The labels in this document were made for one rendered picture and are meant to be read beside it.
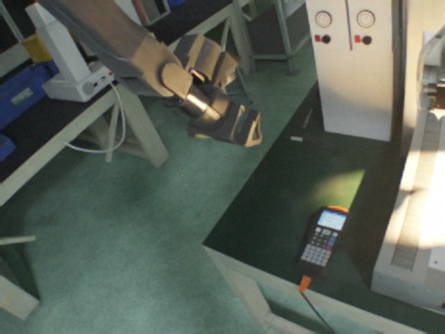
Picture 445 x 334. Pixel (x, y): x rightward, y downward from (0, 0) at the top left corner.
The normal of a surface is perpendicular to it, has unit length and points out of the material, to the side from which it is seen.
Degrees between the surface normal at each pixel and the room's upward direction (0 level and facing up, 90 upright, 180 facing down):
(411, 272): 0
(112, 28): 86
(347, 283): 0
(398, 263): 0
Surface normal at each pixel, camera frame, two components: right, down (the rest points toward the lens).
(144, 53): 0.79, 0.22
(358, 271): -0.28, -0.72
